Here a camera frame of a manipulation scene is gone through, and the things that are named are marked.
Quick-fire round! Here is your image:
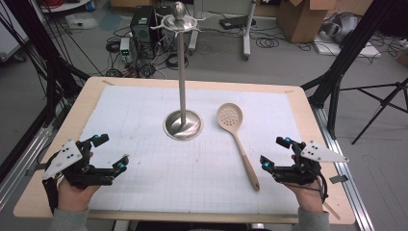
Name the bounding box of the black frame post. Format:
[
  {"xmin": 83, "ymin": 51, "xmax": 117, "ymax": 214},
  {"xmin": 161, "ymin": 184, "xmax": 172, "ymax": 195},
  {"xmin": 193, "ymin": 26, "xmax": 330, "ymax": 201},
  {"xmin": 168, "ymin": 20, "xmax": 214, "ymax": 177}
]
[
  {"xmin": 300, "ymin": 0, "xmax": 397, "ymax": 140},
  {"xmin": 2, "ymin": 0, "xmax": 91, "ymax": 127}
]

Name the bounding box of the metal utensil stand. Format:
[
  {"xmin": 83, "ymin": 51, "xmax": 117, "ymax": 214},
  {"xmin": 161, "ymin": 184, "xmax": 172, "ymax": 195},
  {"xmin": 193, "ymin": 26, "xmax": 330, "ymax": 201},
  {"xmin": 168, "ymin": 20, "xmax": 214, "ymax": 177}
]
[{"xmin": 149, "ymin": 1, "xmax": 205, "ymax": 141}]

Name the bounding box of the person's right hand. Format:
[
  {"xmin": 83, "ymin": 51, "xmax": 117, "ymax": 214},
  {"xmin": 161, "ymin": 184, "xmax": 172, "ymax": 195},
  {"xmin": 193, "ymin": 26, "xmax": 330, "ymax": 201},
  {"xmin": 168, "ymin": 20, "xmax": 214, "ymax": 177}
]
[{"xmin": 283, "ymin": 182, "xmax": 325, "ymax": 214}]

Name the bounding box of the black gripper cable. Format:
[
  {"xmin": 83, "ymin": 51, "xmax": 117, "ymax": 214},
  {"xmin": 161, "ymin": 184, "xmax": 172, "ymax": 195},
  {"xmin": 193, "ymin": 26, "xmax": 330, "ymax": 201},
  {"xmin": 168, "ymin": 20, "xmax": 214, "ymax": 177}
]
[{"xmin": 316, "ymin": 174, "xmax": 330, "ymax": 204}]

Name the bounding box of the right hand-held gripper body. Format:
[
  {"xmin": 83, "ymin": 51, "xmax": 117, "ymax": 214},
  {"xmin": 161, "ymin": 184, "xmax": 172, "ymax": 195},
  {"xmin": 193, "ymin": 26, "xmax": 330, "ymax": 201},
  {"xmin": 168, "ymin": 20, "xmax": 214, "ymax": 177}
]
[{"xmin": 273, "ymin": 140, "xmax": 350, "ymax": 187}]

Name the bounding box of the coiled black cable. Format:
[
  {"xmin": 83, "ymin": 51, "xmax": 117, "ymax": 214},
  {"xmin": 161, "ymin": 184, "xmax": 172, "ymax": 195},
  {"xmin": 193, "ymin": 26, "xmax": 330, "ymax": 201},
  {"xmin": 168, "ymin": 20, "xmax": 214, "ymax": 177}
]
[
  {"xmin": 165, "ymin": 52, "xmax": 191, "ymax": 70},
  {"xmin": 254, "ymin": 37, "xmax": 280, "ymax": 49}
]

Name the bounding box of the white metal stand leg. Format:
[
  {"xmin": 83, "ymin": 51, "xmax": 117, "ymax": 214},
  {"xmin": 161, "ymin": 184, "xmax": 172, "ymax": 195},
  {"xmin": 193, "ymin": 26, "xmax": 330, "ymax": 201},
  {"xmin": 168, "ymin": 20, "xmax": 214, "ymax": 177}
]
[
  {"xmin": 242, "ymin": 0, "xmax": 258, "ymax": 62},
  {"xmin": 188, "ymin": 0, "xmax": 205, "ymax": 56}
]

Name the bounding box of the aluminium rail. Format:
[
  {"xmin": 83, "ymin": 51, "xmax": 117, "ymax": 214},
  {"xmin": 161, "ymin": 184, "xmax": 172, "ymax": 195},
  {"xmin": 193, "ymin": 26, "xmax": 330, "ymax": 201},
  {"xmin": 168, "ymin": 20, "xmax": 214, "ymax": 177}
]
[
  {"xmin": 0, "ymin": 124, "xmax": 56, "ymax": 210},
  {"xmin": 311, "ymin": 105, "xmax": 375, "ymax": 231}
]

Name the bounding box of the black wrist strap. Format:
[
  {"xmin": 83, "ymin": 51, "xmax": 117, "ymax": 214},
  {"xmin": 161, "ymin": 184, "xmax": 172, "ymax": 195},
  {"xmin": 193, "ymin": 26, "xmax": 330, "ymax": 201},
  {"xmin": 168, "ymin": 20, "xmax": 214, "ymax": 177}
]
[{"xmin": 41, "ymin": 177, "xmax": 60, "ymax": 215}]

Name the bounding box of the person's left hand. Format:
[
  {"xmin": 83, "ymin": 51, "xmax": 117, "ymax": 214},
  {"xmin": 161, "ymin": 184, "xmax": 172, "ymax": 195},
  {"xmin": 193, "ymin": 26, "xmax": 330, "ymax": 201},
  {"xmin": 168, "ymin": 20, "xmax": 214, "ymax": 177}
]
[{"xmin": 57, "ymin": 178, "xmax": 102, "ymax": 213}]

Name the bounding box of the black tape piece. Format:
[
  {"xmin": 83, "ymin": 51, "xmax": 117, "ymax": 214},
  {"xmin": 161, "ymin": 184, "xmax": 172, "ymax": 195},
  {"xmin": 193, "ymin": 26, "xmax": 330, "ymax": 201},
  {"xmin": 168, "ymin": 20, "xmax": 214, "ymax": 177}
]
[{"xmin": 329, "ymin": 174, "xmax": 349, "ymax": 185}]

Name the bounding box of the black computer tower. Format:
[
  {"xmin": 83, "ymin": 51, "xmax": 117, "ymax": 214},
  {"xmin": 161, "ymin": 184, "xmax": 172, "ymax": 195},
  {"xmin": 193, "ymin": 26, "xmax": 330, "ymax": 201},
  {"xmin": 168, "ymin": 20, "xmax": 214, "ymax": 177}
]
[{"xmin": 129, "ymin": 5, "xmax": 156, "ymax": 45}]

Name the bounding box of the black tripod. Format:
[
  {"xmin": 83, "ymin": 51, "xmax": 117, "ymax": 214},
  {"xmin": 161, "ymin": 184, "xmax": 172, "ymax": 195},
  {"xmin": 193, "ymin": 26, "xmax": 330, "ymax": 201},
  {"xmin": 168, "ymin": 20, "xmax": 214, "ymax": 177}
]
[{"xmin": 340, "ymin": 76, "xmax": 408, "ymax": 145}]

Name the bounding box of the grey plastic device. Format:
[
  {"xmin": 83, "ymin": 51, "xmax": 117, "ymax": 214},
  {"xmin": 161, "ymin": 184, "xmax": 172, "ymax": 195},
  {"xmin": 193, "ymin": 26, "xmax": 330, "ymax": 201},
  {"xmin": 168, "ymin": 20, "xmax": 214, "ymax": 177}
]
[{"xmin": 320, "ymin": 12, "xmax": 361, "ymax": 44}]

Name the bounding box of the clear plastic bag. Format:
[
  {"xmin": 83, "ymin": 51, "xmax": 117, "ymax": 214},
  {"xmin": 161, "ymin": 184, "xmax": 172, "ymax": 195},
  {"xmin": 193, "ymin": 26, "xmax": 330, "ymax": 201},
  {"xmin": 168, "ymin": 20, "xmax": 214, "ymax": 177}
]
[{"xmin": 64, "ymin": 13, "xmax": 99, "ymax": 31}]

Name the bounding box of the black flat box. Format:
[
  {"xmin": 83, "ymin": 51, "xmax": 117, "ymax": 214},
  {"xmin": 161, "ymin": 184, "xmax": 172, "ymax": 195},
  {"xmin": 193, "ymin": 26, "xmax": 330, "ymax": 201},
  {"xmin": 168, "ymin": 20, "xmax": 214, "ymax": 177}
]
[{"xmin": 218, "ymin": 14, "xmax": 257, "ymax": 31}]

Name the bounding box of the small grey power supply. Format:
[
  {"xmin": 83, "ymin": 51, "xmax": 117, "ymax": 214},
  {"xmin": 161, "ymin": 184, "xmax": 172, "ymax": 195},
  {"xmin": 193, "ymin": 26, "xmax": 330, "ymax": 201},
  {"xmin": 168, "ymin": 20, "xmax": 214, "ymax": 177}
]
[{"xmin": 119, "ymin": 37, "xmax": 133, "ymax": 64}]

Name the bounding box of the cardboard box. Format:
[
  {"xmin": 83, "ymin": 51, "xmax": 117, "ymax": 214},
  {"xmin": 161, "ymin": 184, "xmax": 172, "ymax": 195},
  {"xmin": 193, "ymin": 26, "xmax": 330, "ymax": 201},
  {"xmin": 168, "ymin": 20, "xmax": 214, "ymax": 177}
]
[{"xmin": 276, "ymin": 0, "xmax": 339, "ymax": 44}]

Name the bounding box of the white grid mat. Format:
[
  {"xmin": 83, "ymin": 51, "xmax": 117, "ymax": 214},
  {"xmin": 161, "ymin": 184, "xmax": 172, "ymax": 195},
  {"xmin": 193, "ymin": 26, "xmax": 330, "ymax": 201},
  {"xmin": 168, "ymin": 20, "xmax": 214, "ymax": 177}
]
[{"xmin": 78, "ymin": 85, "xmax": 316, "ymax": 216}]

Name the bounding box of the white foam board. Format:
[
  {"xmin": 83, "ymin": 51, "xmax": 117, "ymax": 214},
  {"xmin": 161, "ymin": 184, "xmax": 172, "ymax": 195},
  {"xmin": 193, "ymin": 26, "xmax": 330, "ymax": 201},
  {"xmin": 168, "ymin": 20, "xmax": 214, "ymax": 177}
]
[{"xmin": 312, "ymin": 39, "xmax": 383, "ymax": 59}]

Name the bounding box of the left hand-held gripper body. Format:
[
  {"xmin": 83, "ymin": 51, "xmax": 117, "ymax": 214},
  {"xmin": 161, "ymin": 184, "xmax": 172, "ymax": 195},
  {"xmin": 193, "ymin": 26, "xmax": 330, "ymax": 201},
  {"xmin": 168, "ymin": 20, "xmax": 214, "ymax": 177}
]
[{"xmin": 42, "ymin": 140, "xmax": 115, "ymax": 189}]

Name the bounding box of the beige slotted spoon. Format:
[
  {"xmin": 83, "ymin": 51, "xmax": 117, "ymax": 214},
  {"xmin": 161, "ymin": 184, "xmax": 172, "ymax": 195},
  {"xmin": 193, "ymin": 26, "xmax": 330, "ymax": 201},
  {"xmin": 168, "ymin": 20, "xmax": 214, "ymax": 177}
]
[{"xmin": 216, "ymin": 102, "xmax": 261, "ymax": 193}]

